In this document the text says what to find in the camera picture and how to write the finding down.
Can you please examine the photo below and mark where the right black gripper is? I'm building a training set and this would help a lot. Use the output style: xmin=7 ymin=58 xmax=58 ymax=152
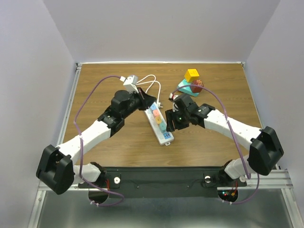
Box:
xmin=165 ymin=108 xmax=190 ymax=133

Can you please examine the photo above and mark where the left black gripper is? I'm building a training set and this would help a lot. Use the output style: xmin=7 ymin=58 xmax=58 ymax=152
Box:
xmin=122 ymin=87 xmax=155 ymax=119

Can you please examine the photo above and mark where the white power strip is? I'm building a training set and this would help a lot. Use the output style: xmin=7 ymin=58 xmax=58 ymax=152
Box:
xmin=144 ymin=102 xmax=174 ymax=146

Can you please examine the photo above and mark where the yellow charger plug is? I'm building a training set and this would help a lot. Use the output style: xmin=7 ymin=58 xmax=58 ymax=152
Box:
xmin=155 ymin=116 xmax=162 ymax=124

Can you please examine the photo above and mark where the blue charger plug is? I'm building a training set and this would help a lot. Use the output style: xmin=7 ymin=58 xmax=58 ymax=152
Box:
xmin=150 ymin=103 xmax=157 ymax=112

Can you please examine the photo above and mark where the salmon charger plug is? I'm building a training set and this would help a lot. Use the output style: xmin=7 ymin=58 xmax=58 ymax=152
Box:
xmin=152 ymin=109 xmax=160 ymax=118

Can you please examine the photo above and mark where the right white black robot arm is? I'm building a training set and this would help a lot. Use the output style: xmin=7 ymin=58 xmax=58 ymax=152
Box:
xmin=165 ymin=94 xmax=284 ymax=185

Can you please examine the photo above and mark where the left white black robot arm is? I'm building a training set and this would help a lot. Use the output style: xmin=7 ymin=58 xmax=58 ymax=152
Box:
xmin=36 ymin=88 xmax=156 ymax=195

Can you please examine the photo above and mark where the teal charger plug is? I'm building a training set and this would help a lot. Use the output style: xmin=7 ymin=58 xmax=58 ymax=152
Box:
xmin=159 ymin=122 xmax=167 ymax=133

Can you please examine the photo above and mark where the yellow cube socket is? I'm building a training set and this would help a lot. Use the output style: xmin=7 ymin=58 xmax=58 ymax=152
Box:
xmin=184 ymin=68 xmax=200 ymax=83

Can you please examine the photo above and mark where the teal triangular block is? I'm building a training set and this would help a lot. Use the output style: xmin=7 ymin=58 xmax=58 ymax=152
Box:
xmin=177 ymin=79 xmax=202 ymax=97

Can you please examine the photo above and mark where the brown patterned cube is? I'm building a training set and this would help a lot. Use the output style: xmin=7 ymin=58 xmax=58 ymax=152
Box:
xmin=190 ymin=79 xmax=204 ymax=94

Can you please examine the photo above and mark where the white power strip cord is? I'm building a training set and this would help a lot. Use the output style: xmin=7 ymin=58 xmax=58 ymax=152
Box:
xmin=135 ymin=75 xmax=162 ymax=104

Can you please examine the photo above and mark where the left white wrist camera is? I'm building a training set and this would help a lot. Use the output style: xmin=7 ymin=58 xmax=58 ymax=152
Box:
xmin=120 ymin=75 xmax=138 ymax=93

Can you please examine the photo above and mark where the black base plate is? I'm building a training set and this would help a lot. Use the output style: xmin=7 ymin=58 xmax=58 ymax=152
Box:
xmin=78 ymin=166 xmax=247 ymax=199

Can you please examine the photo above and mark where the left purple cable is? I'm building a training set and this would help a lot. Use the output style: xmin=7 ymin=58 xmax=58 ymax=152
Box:
xmin=73 ymin=75 xmax=125 ymax=207

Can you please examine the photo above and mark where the purple cable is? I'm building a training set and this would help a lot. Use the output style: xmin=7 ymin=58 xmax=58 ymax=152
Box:
xmin=73 ymin=75 xmax=125 ymax=207
xmin=171 ymin=85 xmax=261 ymax=205

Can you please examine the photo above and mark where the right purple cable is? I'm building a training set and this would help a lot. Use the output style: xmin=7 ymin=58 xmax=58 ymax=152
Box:
xmin=171 ymin=85 xmax=261 ymax=205

